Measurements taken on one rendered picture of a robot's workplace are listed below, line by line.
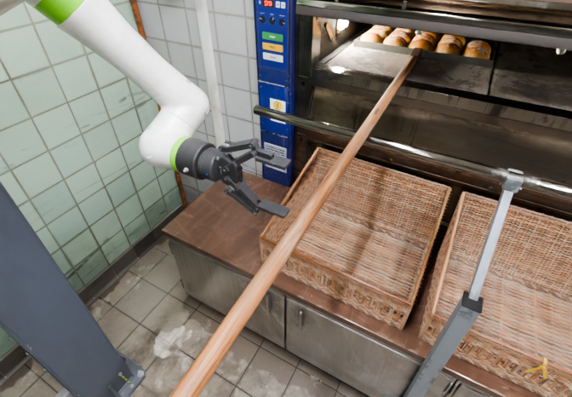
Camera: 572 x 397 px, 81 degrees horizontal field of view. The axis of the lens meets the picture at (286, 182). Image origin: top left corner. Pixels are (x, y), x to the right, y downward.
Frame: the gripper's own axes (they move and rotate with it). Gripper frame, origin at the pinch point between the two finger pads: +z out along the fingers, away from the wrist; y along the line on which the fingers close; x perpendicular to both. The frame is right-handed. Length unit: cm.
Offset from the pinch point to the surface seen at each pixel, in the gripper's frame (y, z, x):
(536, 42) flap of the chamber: -23, 40, -52
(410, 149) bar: 0.8, 20.8, -30.5
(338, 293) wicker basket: 56, 12, -18
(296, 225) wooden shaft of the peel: -2.1, 8.2, 10.0
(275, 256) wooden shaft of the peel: -2.0, 8.3, 18.0
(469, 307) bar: 22.4, 44.0, -7.5
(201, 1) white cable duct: -18, -73, -67
